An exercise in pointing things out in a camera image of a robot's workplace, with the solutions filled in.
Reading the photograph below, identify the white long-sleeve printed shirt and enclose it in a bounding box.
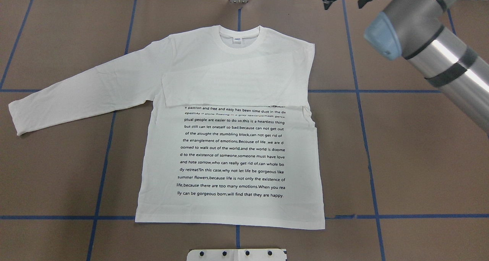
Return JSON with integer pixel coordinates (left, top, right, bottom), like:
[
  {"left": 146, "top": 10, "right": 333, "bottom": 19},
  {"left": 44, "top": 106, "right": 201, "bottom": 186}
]
[{"left": 8, "top": 26, "right": 325, "bottom": 230}]

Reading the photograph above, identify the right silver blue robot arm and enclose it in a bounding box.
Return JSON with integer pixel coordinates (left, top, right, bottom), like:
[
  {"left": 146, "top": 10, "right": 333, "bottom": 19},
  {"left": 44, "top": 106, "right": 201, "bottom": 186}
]
[{"left": 364, "top": 0, "right": 489, "bottom": 132}]

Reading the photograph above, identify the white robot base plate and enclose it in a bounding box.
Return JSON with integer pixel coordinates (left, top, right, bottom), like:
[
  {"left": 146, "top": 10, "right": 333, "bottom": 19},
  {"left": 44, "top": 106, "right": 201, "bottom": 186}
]
[{"left": 186, "top": 248, "right": 288, "bottom": 261}]

